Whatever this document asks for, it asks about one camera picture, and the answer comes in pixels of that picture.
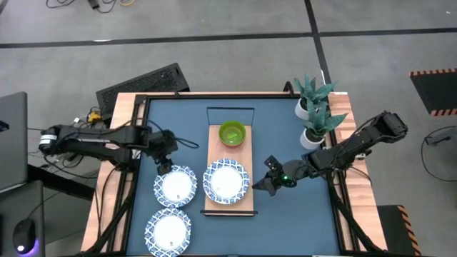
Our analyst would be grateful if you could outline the hazard striped floor mat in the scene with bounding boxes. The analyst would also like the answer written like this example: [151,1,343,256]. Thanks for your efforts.
[409,67,457,118]
[376,204,423,257]

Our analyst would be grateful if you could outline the black perforated panel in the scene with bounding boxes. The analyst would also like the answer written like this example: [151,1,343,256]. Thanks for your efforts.
[95,63,191,121]

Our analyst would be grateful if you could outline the blue patterned paper bowl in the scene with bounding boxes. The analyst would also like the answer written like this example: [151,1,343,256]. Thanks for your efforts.
[153,163,199,209]
[144,207,193,257]
[202,158,251,206]

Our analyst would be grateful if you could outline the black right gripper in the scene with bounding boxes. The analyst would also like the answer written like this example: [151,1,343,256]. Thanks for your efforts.
[251,155,308,197]

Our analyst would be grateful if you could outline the black computer mouse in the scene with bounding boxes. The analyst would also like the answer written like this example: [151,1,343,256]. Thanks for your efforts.
[12,217,37,256]

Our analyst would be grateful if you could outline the black floor device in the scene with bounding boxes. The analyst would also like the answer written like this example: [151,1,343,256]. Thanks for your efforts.
[423,127,457,146]

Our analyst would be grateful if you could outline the black desk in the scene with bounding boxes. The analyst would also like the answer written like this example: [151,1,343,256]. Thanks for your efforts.
[0,179,46,257]

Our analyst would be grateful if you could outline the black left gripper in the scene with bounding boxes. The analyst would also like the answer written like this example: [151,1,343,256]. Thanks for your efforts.
[151,131,179,176]

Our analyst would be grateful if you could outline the green plant in white pot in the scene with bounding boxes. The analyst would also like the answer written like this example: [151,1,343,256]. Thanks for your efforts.
[298,101,349,151]
[293,73,336,121]

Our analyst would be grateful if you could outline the green plastic bowl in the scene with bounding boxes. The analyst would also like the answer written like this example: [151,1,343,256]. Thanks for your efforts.
[218,120,247,148]

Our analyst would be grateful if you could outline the blue table mat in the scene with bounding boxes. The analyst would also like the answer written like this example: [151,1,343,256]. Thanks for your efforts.
[125,98,341,256]

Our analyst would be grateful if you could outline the black looped floor cable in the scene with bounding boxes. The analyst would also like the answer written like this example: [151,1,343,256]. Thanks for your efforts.
[420,124,457,183]

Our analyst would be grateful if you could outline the wooden shelf with black frame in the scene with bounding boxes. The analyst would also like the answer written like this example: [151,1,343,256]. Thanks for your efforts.
[199,106,258,217]

